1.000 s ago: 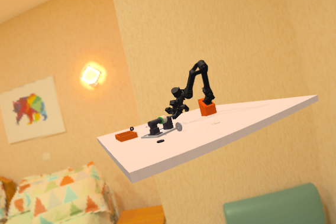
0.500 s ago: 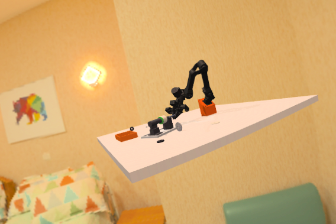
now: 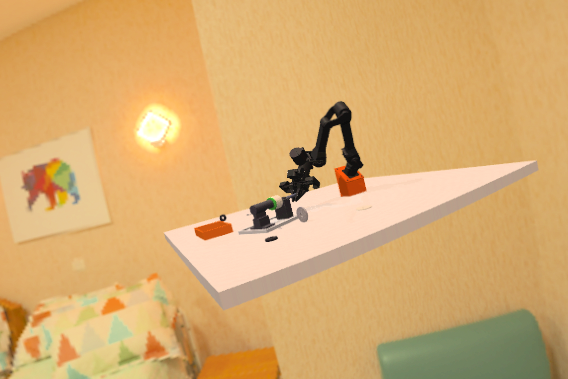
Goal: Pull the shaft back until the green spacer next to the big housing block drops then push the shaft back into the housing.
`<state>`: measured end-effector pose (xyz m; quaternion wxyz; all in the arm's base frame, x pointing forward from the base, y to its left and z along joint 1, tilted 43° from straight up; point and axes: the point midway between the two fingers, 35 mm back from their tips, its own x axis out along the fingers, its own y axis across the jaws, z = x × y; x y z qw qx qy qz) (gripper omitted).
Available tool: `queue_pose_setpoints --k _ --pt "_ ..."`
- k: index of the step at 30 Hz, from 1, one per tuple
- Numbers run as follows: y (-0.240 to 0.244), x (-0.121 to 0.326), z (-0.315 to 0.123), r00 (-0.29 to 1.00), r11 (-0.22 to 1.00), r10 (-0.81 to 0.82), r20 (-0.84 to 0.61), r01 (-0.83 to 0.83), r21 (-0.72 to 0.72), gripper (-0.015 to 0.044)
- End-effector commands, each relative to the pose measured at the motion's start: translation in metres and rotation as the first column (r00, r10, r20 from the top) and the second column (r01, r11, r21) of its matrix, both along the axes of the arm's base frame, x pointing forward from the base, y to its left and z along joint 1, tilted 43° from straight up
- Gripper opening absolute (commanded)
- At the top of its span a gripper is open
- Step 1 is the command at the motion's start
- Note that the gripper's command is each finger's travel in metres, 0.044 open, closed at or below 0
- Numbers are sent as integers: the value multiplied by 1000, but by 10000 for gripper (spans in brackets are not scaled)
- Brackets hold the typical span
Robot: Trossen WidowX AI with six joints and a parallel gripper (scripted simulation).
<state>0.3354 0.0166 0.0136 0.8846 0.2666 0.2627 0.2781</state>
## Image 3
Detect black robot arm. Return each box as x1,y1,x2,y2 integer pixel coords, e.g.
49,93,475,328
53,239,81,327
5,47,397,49
287,101,363,182

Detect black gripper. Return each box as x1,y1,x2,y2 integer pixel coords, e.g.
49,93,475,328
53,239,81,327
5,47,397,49
279,168,320,203

